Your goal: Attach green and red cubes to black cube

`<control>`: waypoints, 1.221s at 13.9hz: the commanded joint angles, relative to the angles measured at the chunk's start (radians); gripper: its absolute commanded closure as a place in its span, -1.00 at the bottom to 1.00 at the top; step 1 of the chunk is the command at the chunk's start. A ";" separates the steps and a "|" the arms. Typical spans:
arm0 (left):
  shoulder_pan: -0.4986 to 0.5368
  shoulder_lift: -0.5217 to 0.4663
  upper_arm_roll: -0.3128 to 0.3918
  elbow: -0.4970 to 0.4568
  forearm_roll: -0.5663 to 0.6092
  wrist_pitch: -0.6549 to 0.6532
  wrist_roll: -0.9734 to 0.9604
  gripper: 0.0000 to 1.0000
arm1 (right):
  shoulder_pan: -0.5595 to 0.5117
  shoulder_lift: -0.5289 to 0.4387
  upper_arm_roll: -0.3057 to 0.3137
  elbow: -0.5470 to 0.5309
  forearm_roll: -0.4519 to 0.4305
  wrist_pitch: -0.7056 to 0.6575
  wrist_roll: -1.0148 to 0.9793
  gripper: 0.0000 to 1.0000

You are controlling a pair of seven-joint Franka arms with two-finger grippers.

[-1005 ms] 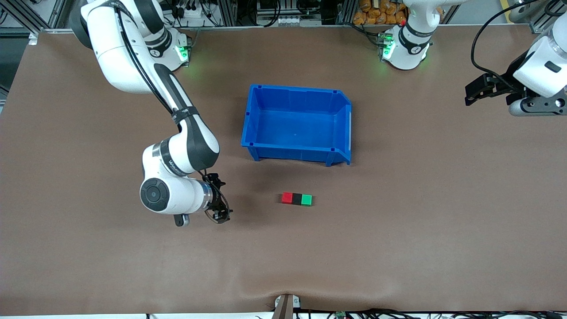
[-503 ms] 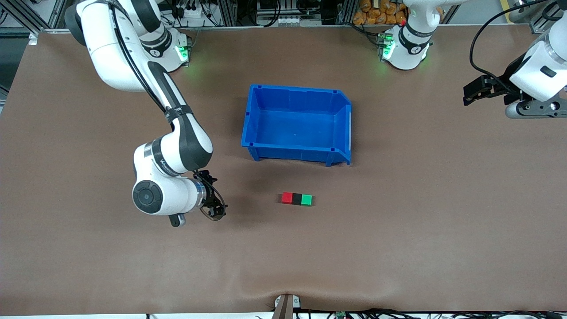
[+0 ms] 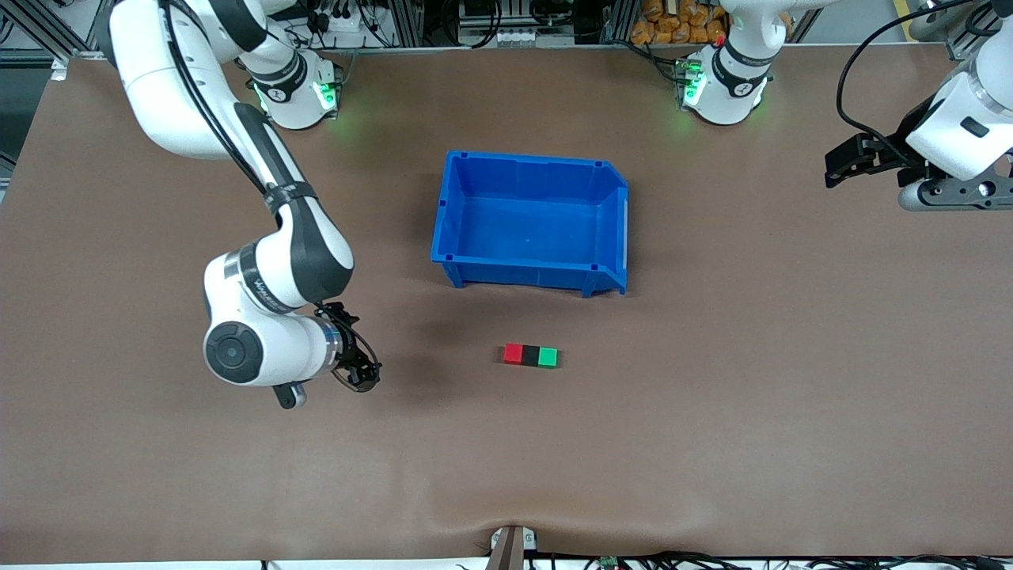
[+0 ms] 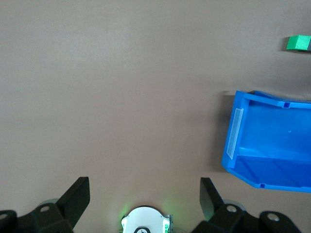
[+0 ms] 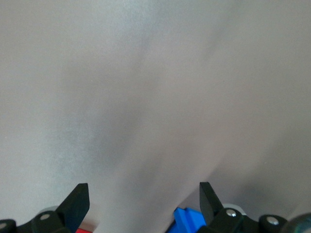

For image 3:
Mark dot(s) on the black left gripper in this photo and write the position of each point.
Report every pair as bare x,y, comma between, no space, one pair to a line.
885,153

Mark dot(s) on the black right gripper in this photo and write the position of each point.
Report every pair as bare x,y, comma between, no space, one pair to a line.
349,354

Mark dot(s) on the small red cube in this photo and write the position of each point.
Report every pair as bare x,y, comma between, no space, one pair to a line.
514,354

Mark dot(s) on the small green cube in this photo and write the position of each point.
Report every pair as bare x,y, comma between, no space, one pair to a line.
548,358

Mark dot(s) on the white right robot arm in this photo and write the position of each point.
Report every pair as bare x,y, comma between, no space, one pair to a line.
237,198

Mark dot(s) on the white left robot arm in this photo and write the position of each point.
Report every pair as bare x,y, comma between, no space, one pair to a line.
732,87

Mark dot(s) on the small black cube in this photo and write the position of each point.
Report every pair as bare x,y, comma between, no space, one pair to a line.
531,355

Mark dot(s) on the brown table mat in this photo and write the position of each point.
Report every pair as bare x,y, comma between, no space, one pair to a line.
237,475

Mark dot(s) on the blue plastic storage bin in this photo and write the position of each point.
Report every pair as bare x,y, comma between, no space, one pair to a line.
530,229

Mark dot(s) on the white power strip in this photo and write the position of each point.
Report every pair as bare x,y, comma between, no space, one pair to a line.
344,36

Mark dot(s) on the white long socket bar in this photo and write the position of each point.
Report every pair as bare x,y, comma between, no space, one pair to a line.
514,36

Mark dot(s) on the grey camera stand bracket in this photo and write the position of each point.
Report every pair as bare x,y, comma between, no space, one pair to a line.
510,550

